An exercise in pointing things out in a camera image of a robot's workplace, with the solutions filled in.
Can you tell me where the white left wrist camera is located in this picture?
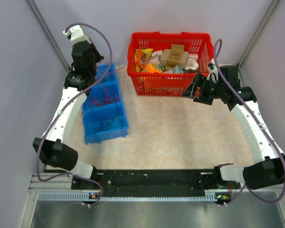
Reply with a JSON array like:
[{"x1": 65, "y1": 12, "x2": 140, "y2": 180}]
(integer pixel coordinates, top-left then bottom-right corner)
[{"x1": 63, "y1": 25, "x2": 92, "y2": 45}]

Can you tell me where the red plastic shopping basket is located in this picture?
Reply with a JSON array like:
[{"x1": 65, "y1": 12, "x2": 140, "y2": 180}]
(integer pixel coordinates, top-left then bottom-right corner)
[{"x1": 127, "y1": 32, "x2": 214, "y2": 96}]

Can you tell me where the thin black wire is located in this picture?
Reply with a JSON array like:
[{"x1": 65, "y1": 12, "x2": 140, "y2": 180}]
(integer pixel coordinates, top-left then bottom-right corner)
[{"x1": 95, "y1": 110, "x2": 126, "y2": 133}]

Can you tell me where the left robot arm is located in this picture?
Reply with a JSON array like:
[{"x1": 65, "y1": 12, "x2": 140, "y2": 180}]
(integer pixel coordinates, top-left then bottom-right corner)
[{"x1": 33, "y1": 41, "x2": 103, "y2": 189}]

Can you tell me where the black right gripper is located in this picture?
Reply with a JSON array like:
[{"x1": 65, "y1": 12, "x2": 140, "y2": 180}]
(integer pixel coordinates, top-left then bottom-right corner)
[{"x1": 181, "y1": 73, "x2": 225, "y2": 105}]

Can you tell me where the grey aluminium frame rail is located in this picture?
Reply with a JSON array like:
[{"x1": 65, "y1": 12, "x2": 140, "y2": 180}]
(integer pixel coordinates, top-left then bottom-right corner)
[{"x1": 234, "y1": 64, "x2": 285, "y2": 188}]

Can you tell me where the teal sponge package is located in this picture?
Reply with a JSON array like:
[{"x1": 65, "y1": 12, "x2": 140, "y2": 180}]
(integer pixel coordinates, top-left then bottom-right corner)
[{"x1": 173, "y1": 66, "x2": 184, "y2": 74}]

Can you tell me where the grey slotted cable duct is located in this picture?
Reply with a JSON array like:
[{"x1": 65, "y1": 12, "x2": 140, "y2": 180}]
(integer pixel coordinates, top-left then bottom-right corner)
[{"x1": 38, "y1": 191, "x2": 231, "y2": 202}]

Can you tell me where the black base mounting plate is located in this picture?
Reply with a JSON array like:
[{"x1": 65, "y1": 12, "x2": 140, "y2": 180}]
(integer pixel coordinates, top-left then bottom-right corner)
[{"x1": 71, "y1": 163, "x2": 245, "y2": 197}]

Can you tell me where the brown cardboard box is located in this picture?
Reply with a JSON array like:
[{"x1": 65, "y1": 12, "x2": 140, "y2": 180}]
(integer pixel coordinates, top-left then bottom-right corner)
[{"x1": 160, "y1": 44, "x2": 189, "y2": 68}]

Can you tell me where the orange sponge daddy box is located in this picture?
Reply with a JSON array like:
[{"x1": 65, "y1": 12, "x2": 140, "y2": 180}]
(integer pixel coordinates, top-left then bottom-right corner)
[{"x1": 142, "y1": 64, "x2": 163, "y2": 74}]

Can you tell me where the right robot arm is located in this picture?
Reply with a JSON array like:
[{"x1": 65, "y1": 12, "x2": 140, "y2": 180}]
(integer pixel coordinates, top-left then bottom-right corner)
[{"x1": 182, "y1": 64, "x2": 285, "y2": 190}]

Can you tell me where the blue plastic compartment bin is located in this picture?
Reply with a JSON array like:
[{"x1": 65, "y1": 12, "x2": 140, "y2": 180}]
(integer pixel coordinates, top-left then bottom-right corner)
[{"x1": 82, "y1": 63, "x2": 129, "y2": 144}]

